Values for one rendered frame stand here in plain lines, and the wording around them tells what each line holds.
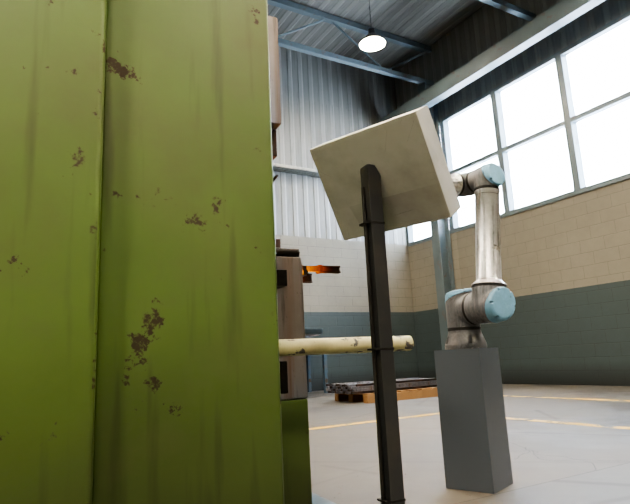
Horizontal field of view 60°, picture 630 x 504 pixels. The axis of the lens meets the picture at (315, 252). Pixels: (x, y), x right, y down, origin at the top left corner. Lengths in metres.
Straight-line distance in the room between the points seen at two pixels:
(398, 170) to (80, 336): 0.84
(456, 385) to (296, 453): 1.04
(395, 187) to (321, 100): 10.78
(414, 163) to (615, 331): 7.95
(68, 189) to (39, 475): 0.57
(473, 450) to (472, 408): 0.18
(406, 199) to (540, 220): 8.60
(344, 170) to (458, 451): 1.52
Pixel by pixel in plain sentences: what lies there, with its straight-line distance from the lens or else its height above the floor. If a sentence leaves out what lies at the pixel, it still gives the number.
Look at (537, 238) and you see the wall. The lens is 10.00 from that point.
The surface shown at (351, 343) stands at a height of 0.62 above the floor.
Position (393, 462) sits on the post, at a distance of 1.39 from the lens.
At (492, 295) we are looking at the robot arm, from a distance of 2.45.
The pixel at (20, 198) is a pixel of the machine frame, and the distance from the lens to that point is 1.26.
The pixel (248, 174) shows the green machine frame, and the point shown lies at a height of 1.07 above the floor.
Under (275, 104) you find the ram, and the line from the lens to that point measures 1.90.
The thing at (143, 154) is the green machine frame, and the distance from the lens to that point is 1.41.
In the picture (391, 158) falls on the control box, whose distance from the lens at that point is 1.43.
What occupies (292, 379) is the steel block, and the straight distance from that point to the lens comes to 1.73.
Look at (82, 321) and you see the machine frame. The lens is 1.21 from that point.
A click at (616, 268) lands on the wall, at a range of 9.19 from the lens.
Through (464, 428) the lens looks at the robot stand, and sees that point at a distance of 2.59.
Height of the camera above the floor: 0.58
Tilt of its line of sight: 11 degrees up
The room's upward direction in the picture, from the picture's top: 3 degrees counter-clockwise
